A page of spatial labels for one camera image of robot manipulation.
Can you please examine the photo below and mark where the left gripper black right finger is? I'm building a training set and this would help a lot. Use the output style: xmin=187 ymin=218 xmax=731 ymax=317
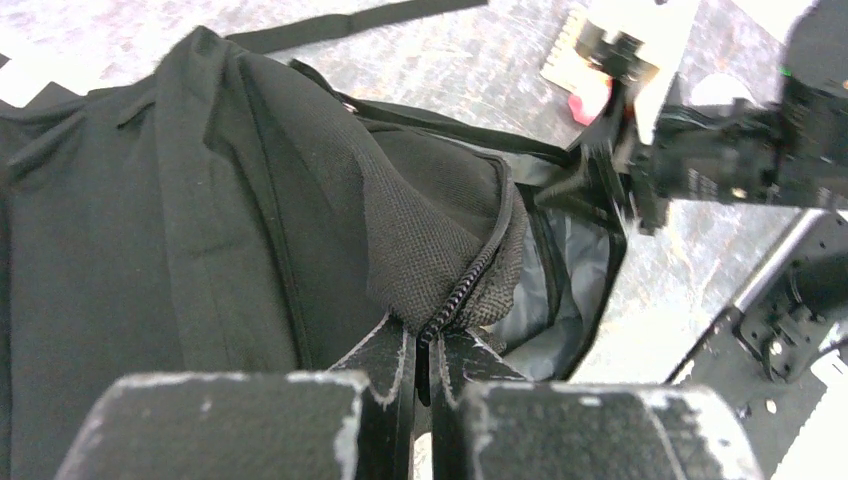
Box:
xmin=429 ymin=332 xmax=763 ymax=479

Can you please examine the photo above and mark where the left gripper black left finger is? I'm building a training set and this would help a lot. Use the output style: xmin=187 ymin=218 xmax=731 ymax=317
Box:
xmin=57 ymin=318 xmax=415 ymax=479

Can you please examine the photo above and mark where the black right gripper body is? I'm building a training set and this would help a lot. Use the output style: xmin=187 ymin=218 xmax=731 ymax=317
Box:
xmin=628 ymin=99 xmax=847 ymax=234

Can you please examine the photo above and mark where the black student backpack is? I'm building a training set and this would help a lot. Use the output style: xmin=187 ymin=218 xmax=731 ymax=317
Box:
xmin=1 ymin=1 xmax=626 ymax=479

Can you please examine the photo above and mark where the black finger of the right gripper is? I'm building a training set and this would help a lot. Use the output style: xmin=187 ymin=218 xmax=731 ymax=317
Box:
xmin=533 ymin=142 xmax=627 ymax=229

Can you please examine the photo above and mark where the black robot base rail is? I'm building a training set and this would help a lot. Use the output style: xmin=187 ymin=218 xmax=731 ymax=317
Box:
xmin=668 ymin=210 xmax=847 ymax=476

